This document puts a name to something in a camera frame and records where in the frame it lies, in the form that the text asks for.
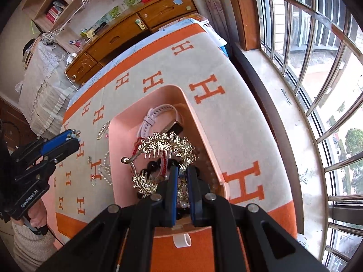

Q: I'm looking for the orange beige H blanket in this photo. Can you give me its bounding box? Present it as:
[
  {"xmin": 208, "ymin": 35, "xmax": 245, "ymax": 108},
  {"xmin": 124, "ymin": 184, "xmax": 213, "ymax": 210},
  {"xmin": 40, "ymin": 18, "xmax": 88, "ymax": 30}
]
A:
[{"xmin": 52, "ymin": 22, "xmax": 299, "ymax": 272}]

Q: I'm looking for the white charger with cable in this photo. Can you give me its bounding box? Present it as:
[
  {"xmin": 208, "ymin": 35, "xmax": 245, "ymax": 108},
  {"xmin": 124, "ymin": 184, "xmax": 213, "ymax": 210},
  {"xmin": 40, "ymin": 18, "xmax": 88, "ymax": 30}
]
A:
[{"xmin": 64, "ymin": 53, "xmax": 79, "ymax": 91}]

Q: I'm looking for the wooden dresser with drawers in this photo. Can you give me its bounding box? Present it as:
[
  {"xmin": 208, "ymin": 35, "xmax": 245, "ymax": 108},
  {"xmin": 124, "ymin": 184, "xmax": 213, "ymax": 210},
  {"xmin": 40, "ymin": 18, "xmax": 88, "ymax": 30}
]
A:
[{"xmin": 65, "ymin": 0, "xmax": 197, "ymax": 85}]

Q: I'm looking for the wooden bookshelf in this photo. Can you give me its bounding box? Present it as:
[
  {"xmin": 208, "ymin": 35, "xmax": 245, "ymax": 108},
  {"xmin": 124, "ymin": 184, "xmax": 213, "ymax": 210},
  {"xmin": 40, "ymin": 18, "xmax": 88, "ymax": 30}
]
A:
[{"xmin": 22, "ymin": 0, "xmax": 89, "ymax": 34}]

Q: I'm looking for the pink watch strap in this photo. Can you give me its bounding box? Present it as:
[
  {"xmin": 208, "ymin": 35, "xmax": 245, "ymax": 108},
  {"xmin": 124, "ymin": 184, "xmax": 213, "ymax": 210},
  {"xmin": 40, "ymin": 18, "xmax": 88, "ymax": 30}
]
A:
[{"xmin": 137, "ymin": 103, "xmax": 185, "ymax": 138}]

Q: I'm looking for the window with metal bars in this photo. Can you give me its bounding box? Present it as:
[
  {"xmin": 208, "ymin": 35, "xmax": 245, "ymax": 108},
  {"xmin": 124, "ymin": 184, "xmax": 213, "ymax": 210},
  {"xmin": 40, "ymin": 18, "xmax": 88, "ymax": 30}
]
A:
[{"xmin": 257, "ymin": 0, "xmax": 362, "ymax": 271}]

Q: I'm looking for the left hand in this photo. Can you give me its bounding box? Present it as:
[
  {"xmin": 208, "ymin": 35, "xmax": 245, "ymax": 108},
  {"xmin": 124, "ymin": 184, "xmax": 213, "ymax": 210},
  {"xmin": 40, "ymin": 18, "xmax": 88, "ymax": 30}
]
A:
[{"xmin": 11, "ymin": 199, "xmax": 50, "ymax": 241}]

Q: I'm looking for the beige curtain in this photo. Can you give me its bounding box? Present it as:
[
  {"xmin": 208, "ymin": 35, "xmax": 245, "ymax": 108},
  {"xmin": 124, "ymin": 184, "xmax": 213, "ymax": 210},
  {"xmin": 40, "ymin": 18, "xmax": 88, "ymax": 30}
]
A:
[{"xmin": 193, "ymin": 0, "xmax": 239, "ymax": 53}]

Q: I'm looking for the gold rhinestone hair comb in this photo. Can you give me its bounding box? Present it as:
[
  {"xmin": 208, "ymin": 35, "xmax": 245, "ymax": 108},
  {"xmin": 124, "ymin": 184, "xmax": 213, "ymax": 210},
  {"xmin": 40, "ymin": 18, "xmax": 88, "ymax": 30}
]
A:
[{"xmin": 121, "ymin": 132, "xmax": 198, "ymax": 209}]

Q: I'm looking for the long pearl necklace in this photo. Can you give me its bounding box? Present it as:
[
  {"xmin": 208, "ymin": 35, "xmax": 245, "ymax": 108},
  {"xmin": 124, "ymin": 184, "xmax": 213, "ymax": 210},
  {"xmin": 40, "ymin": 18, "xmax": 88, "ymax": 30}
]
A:
[{"xmin": 97, "ymin": 149, "xmax": 115, "ymax": 187}]

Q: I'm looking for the pink jewelry box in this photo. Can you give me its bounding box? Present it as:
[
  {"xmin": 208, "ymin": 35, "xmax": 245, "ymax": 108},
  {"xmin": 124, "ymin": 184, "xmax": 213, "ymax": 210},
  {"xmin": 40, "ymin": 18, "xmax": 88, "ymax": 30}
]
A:
[{"xmin": 107, "ymin": 85, "xmax": 231, "ymax": 250}]

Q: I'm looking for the blue flower clip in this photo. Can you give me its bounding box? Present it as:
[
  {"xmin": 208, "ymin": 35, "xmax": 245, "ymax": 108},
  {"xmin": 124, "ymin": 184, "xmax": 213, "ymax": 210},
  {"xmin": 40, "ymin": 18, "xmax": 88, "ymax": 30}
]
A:
[{"xmin": 87, "ymin": 156, "xmax": 94, "ymax": 186}]

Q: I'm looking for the small blue flower earring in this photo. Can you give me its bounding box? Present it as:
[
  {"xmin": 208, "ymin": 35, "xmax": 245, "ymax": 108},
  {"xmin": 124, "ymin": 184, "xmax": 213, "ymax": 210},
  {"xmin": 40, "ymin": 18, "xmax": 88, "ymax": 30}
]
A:
[{"xmin": 70, "ymin": 130, "xmax": 81, "ymax": 139}]

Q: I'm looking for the white lace bed cover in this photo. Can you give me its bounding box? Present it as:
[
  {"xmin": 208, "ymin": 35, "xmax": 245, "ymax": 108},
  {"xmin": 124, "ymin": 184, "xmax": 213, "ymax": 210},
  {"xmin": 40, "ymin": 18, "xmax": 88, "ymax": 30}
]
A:
[{"xmin": 17, "ymin": 41, "xmax": 76, "ymax": 139}]

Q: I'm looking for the pink bed cover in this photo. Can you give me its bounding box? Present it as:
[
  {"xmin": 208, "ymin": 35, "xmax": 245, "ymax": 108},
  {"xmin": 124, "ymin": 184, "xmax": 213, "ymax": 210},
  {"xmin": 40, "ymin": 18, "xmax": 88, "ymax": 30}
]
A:
[{"xmin": 42, "ymin": 176, "xmax": 69, "ymax": 249}]

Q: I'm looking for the pearl safety pin brooch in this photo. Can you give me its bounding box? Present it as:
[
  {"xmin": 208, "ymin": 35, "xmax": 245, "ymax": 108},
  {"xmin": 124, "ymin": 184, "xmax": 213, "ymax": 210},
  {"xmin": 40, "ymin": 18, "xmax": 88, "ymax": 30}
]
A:
[{"xmin": 97, "ymin": 120, "xmax": 111, "ymax": 140}]

